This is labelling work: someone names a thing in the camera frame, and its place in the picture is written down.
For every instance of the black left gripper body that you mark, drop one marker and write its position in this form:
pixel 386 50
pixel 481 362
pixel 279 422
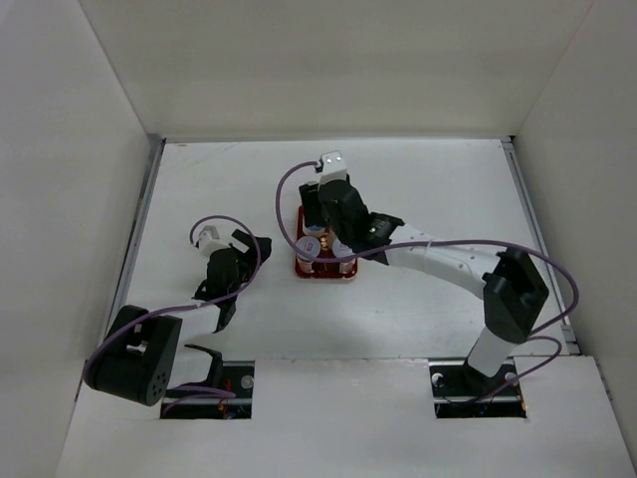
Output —
pixel 245 269

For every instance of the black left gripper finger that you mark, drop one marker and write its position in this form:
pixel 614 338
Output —
pixel 262 249
pixel 241 240

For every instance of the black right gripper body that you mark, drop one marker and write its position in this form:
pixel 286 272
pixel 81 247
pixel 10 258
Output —
pixel 312 201

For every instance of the red label white lid jar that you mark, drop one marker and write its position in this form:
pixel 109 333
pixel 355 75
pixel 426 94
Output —
pixel 307 254

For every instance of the orange label white lid jar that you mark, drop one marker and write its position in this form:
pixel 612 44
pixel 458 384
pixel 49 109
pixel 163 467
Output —
pixel 346 259

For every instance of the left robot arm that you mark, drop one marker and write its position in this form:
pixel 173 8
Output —
pixel 136 359

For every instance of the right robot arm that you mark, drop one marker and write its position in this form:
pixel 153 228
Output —
pixel 507 282

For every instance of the red lacquer tray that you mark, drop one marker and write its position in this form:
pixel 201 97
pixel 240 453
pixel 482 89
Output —
pixel 321 241

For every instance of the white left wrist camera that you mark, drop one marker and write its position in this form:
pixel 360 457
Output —
pixel 210 240

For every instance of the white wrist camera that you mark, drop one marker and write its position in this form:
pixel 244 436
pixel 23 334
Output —
pixel 331 166
pixel 210 240

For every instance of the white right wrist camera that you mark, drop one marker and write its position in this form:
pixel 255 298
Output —
pixel 331 166

